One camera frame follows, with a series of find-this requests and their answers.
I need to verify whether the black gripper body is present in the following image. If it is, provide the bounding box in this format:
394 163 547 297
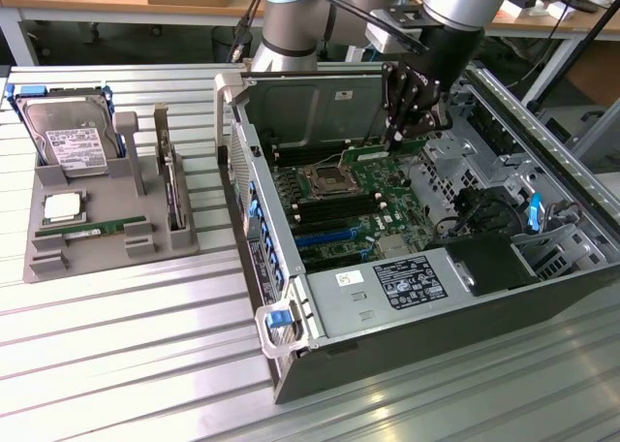
395 23 486 115

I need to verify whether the green RAM stick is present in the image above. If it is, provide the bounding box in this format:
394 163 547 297
41 215 147 240
340 139 428 166

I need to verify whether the white box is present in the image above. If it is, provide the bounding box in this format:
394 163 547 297
498 0 551 20

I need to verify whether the green motherboard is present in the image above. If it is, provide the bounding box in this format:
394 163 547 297
269 141 437 274

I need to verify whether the CPU socket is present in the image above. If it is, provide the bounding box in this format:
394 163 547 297
302 163 362 203

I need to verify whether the wooden desk with white legs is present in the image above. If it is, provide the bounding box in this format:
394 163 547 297
483 0 620 105

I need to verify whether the black tripod pole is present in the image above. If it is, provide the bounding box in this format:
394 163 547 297
525 0 620 116

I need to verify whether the blue expansion slot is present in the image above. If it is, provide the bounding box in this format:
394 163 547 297
294 228 357 250

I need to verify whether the grey power supply unit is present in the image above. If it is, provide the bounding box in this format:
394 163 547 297
306 246 479 340

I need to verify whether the graphics card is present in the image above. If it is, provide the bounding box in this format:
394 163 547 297
153 103 188 233

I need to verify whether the open black PC case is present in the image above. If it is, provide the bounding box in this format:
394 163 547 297
214 63 620 405

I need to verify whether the grey parts rack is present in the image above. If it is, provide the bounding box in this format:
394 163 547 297
22 107 202 285

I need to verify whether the silver hard disk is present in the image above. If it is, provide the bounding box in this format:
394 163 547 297
23 95 110 179

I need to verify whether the silver CPU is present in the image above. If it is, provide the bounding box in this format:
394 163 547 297
43 193 88 223

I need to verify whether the blue disk carrier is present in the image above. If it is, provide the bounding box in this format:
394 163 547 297
7 81 115 168

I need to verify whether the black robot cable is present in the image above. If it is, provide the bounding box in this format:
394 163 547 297
317 0 430 53

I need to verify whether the blue wire connector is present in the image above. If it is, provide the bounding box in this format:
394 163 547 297
527 193 545 235

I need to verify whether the black cable with plug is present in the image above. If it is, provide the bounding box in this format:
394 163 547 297
231 0 270 64

